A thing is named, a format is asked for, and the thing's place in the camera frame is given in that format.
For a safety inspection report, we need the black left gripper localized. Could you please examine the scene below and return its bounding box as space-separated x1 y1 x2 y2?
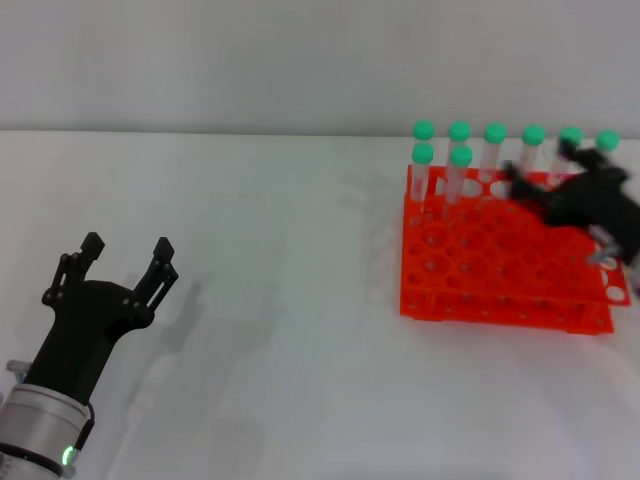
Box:
22 231 180 407

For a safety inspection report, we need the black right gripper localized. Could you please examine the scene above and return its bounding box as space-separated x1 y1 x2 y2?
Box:
502 139 640 262

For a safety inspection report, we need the green capped test tube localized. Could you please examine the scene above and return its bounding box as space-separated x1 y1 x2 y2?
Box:
482 122 509 184
412 119 436 150
442 144 474 221
595 129 621 154
409 141 435 216
552 126 585 174
447 121 472 150
517 124 546 174

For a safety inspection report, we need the orange test tube rack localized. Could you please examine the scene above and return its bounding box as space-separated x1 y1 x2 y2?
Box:
399 164 633 335

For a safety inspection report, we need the right wrist cable with connectors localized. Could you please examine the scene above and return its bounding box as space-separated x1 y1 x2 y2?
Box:
588 242 640 301

